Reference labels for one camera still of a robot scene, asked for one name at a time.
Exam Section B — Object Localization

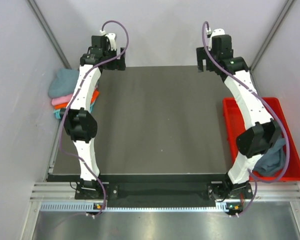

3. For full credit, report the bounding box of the grey-blue polo shirt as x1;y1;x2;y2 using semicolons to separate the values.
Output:
48;68;80;99

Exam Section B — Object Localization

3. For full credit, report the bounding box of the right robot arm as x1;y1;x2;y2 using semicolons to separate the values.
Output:
196;28;281;198

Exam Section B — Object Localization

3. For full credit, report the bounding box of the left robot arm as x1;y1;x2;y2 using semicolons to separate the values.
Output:
60;33;126;200

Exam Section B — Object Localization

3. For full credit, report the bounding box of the folded orange t-shirt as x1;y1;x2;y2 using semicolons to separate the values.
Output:
54;89;100;111

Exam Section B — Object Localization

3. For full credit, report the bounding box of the folded pink t-shirt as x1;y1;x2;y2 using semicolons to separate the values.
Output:
51;94;73;106

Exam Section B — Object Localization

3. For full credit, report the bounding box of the folded teal t-shirt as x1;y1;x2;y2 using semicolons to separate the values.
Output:
53;102;95;119

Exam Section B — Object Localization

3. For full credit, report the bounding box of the grey-blue shirt in bin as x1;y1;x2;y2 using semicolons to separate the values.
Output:
253;138;286;177

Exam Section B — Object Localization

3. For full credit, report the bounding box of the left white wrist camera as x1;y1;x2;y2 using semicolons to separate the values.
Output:
99;30;117;51

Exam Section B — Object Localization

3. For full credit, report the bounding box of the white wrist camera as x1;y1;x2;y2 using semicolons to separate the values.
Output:
99;30;117;51
206;27;225;51

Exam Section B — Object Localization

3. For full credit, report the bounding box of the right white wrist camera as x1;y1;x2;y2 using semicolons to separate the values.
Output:
206;27;225;51

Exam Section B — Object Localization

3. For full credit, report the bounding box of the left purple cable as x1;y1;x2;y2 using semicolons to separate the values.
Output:
58;20;130;218

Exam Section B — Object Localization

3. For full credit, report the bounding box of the purple cable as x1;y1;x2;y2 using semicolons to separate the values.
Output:
58;20;130;218
202;21;291;217

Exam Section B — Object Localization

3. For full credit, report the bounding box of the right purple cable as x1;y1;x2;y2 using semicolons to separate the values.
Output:
202;21;291;217

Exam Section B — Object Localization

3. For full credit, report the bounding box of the aluminium frame rail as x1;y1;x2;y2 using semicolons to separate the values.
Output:
30;182;300;202

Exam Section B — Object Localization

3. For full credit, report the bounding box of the grey slotted cable duct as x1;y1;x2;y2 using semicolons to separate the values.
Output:
40;201;240;213

